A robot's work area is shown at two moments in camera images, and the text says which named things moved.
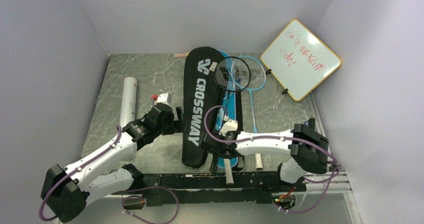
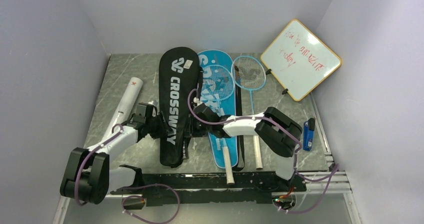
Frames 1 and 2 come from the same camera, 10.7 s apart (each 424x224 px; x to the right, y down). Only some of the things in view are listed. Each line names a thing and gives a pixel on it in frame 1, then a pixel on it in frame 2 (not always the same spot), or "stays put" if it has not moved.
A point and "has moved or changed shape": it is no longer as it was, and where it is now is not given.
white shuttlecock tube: [128, 101] has moved or changed shape
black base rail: [187, 189] stays put
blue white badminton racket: [249, 73] stays put
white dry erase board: [299, 61] stays put
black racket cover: [201, 95] → [180, 70]
